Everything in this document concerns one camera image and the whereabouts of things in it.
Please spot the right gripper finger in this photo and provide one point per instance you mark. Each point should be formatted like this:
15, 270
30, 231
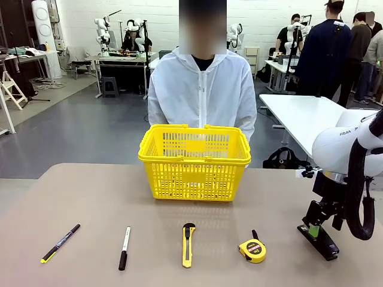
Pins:
338, 221
314, 216

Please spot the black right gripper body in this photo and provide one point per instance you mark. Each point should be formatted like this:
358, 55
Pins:
326, 188

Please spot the black stapler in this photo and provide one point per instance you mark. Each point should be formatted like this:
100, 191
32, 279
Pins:
327, 248

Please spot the black yellow-tipped highlighter pen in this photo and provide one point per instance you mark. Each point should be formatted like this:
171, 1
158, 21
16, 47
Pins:
61, 242

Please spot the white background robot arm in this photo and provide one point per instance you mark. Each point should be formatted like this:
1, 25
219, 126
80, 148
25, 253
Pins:
235, 36
137, 30
291, 31

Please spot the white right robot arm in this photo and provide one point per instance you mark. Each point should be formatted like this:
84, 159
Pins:
332, 143

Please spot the person's left forearm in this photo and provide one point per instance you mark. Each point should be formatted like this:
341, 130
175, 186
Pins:
249, 128

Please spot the yellow plastic shopping basket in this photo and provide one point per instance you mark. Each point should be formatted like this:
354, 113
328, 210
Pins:
194, 179

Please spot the person in grey top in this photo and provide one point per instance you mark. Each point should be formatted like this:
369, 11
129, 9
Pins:
377, 51

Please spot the person in white jacket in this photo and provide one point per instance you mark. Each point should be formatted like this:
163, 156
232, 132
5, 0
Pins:
185, 95

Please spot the black bag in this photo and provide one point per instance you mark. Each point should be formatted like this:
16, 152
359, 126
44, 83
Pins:
281, 160

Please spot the yellow tape measure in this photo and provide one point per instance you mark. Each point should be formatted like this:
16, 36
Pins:
252, 250

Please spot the large white table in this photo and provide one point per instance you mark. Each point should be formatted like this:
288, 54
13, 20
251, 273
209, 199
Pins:
299, 116

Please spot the yellow utility knife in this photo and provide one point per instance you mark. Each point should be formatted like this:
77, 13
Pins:
188, 245

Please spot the small white work table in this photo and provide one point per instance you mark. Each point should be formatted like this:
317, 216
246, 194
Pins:
275, 68

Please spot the black tripod pole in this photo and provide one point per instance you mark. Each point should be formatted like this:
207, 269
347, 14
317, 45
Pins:
291, 59

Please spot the man in navy jacket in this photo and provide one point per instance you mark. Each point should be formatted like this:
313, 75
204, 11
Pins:
326, 51

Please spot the man in brown sweater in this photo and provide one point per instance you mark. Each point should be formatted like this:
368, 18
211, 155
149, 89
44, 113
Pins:
360, 45

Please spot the white drawer cabinet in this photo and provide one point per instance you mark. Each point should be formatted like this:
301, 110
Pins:
252, 59

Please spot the seated man in black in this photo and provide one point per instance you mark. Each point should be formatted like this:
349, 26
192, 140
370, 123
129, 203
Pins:
282, 36

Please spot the white black marker pen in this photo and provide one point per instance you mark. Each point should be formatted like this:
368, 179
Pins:
124, 249

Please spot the grey plastic stool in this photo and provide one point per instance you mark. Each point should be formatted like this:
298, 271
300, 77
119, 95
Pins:
110, 86

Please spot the white background desk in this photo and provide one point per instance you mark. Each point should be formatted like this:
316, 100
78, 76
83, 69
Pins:
119, 59

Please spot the white robot holding stick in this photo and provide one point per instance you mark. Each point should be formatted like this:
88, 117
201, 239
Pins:
101, 33

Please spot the white tower air conditioner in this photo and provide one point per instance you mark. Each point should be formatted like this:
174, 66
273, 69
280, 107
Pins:
45, 36

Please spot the cluttered grey side table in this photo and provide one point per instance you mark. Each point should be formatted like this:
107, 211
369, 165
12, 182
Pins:
33, 56

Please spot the white wooden step ladder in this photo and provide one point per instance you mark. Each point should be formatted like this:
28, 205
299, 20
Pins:
12, 89

